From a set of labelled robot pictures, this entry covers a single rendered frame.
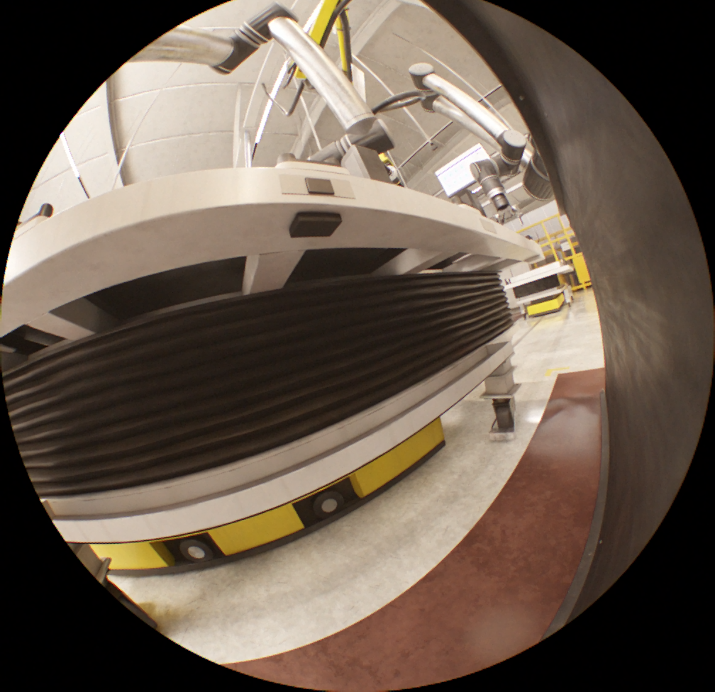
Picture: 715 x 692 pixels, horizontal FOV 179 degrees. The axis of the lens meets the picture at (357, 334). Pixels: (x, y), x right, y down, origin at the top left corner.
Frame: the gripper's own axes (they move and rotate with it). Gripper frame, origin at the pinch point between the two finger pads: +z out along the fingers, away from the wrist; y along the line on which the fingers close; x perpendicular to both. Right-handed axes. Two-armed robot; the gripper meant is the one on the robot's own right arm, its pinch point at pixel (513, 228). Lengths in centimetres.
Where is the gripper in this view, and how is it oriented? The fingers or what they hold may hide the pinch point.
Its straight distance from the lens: 116.2
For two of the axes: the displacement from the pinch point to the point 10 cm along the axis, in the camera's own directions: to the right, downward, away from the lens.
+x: 7.9, -2.1, 5.7
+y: 5.4, -1.8, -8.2
